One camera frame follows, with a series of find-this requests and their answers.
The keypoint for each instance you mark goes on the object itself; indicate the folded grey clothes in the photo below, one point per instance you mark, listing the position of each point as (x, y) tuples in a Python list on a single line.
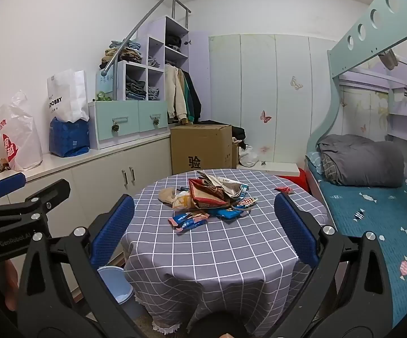
[(135, 91)]

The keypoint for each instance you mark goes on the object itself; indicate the teal candy print bed sheet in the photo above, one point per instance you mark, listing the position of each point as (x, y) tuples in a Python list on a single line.
[(376, 218)]

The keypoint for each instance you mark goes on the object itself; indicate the light blue plastic bin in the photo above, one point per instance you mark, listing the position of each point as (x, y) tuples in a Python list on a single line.
[(113, 285)]

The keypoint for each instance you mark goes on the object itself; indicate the pile of folded clothes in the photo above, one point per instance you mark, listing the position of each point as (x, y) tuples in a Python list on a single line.
[(122, 54)]

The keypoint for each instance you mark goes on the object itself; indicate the white paper bag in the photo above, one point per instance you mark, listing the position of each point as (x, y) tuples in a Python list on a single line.
[(68, 95)]

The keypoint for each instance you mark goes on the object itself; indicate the large cardboard box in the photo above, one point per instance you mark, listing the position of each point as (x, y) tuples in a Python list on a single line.
[(201, 149)]

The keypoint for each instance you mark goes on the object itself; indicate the person's left hand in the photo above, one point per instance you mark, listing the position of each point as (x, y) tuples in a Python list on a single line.
[(9, 281)]

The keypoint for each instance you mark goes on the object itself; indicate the white plastic bag red print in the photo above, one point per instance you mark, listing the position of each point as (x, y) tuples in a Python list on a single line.
[(18, 133)]

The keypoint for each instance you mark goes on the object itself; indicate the red storage box white lid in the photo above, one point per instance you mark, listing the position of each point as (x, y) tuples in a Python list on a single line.
[(293, 179)]

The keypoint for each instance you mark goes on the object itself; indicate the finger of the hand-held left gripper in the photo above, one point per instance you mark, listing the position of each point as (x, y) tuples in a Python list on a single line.
[(9, 184), (53, 192)]

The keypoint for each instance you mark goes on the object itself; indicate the green hanging garment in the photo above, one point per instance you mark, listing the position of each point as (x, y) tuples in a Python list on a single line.
[(188, 95)]

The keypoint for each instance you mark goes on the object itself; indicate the grey quilt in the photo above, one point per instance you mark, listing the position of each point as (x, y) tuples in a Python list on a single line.
[(362, 162)]

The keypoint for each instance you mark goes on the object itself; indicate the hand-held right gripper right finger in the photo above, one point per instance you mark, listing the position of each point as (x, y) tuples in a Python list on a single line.
[(295, 232)]

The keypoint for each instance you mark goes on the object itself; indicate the large teal drawer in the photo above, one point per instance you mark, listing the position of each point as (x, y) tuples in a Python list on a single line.
[(117, 118)]

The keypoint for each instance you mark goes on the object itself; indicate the pine cone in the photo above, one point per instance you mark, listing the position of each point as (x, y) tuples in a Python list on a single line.
[(115, 127), (156, 121)]

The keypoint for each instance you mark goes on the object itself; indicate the pale pink butterfly sticker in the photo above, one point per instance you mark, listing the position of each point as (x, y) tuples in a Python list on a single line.
[(265, 149)]

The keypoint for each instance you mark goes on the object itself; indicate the white butterfly sticker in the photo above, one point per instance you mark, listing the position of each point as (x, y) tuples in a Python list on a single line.
[(296, 83)]

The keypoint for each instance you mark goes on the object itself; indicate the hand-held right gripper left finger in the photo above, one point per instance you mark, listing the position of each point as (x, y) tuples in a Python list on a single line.
[(112, 230)]

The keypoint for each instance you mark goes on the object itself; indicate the white wardrobe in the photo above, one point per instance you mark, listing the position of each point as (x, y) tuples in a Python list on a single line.
[(270, 95)]

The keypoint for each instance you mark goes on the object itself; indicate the low white cabinet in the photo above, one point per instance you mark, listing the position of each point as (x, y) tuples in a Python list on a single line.
[(94, 179)]

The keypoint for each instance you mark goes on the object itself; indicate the white grey torn paper packaging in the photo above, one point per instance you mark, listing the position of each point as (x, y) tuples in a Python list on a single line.
[(226, 182)]

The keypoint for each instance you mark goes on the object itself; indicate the teal bunk bed frame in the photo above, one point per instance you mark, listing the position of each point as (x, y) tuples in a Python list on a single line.
[(351, 52)]

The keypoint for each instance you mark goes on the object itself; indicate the blue bag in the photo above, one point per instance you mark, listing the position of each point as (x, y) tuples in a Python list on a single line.
[(69, 139)]

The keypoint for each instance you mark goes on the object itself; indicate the blue pink snack wrapper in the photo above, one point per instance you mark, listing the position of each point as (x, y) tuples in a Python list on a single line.
[(189, 221)]

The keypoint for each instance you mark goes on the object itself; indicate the grey metal handrail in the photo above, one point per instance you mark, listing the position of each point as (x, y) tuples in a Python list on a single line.
[(143, 19)]

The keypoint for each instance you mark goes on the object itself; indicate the black hanging garment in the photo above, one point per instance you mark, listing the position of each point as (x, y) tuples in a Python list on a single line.
[(196, 98)]

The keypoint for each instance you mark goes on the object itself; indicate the green toy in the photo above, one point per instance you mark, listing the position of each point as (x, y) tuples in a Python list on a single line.
[(102, 95)]

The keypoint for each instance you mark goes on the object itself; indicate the yellow white wrapper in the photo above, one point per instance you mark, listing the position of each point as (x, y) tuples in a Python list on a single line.
[(182, 202)]

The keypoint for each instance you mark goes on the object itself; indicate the brown paper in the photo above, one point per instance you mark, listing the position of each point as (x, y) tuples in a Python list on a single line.
[(167, 194)]

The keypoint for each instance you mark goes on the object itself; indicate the blue plaid pillow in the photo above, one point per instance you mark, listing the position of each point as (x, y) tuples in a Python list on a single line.
[(313, 162)]

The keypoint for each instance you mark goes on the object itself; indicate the purple white stair shelf unit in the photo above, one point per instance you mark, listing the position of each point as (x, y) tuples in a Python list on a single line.
[(156, 47)]

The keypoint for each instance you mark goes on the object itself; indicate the crumpled white plastic bag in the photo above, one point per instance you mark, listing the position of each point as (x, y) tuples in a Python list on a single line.
[(248, 156)]

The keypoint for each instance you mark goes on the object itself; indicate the small teal drawer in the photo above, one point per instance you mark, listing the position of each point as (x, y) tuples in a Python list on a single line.
[(153, 112)]

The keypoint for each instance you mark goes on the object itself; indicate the folded black clothes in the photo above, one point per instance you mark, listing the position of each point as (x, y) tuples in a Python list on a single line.
[(173, 41)]

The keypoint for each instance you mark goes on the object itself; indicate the red torn packaging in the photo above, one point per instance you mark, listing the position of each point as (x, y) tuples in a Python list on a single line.
[(207, 194)]

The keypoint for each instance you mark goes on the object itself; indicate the small red wrapper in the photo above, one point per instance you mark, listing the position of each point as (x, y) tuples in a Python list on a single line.
[(283, 189)]

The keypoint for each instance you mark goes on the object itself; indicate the red white checked wrapper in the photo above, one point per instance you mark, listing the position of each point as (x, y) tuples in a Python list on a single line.
[(247, 201)]

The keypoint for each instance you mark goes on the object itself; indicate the round table with checked cloth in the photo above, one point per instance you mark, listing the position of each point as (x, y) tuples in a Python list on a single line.
[(224, 257)]

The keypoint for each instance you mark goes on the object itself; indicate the cream hanging jacket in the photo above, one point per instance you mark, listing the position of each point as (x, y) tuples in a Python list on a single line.
[(174, 91)]

